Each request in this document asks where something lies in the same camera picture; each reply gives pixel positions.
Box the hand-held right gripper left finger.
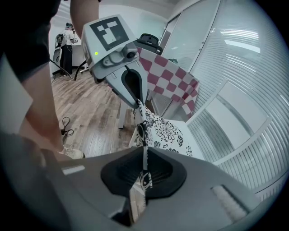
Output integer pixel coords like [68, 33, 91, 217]
[58, 146, 145, 226]

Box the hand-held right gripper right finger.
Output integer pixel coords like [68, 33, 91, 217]
[133, 147, 260, 231]

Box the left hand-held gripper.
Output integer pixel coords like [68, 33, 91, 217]
[80, 15, 149, 109]

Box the round floral cushion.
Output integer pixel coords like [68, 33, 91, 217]
[129, 98, 194, 197]

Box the black mesh office chair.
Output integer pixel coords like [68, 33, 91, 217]
[132, 33, 164, 56]

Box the person's right shoe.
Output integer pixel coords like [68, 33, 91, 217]
[58, 146, 86, 160]

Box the red checkered cloth table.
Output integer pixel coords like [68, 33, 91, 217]
[118, 46, 200, 129]

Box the person's right leg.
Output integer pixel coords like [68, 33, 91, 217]
[19, 60, 66, 155]

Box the glass partition with blinds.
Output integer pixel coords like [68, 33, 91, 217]
[164, 0, 289, 203]

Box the person's black shirt torso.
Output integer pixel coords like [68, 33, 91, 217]
[0, 0, 62, 84]

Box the black power adapter cable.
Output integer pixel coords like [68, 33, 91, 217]
[59, 116, 75, 138]

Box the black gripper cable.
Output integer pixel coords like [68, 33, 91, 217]
[49, 57, 88, 81]

